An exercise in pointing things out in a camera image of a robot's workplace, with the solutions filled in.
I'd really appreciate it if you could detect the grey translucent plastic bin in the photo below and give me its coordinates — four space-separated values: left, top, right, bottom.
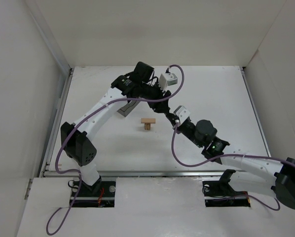
117 101 140 117

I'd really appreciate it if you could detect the striped brown wood block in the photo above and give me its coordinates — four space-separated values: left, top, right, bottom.
145 123 151 131

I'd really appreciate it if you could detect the light wood rectangular block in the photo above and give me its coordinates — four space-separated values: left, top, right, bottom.
141 118 156 124

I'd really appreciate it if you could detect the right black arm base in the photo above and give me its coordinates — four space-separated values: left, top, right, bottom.
202 169 251 207

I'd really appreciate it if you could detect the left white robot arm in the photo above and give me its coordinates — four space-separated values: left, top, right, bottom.
60 62 172 194

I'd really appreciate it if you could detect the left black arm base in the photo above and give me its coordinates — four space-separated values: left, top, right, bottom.
72 177 116 208

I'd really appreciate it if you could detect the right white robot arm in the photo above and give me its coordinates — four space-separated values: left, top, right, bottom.
166 113 295 210

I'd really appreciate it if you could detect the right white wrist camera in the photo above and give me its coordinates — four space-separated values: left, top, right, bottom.
174 106 190 124

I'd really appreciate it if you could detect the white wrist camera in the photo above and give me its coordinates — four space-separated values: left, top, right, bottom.
158 73 178 91
174 106 190 124

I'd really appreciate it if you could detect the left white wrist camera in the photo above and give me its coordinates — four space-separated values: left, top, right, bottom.
158 73 178 91

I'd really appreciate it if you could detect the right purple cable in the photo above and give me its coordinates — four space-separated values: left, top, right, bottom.
171 120 295 211

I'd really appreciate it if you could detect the purple cable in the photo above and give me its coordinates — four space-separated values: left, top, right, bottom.
46 64 185 236
171 120 295 211

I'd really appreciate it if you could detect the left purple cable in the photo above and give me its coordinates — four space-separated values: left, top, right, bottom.
46 64 185 236

